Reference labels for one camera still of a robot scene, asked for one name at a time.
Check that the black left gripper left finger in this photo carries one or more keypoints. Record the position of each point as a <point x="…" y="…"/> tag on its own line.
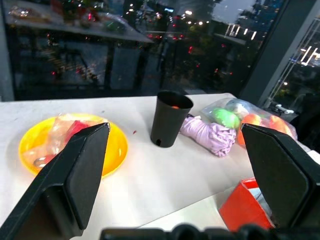
<point x="75" y="172"/>

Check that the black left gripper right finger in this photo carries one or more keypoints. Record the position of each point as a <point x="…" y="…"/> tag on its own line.
<point x="282" y="172"/>

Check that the red shoebox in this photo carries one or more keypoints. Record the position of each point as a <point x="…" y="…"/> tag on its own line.
<point x="243" y="207"/>

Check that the clear bag of snacks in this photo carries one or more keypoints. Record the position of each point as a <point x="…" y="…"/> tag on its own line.
<point x="58" y="136"/>

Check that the yellow plastic plate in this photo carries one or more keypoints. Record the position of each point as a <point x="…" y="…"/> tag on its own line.
<point x="115" y="150"/>

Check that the clear bag of toy fruit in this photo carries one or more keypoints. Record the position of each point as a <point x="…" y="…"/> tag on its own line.
<point x="232" y="115"/>

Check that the folded lilac umbrella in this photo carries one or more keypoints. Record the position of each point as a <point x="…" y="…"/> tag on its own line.
<point x="210" y="135"/>

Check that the black plastic cup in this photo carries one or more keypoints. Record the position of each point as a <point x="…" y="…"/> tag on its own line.
<point x="167" y="120"/>

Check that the small orange ball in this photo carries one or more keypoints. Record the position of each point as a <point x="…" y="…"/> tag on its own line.
<point x="175" y="107"/>

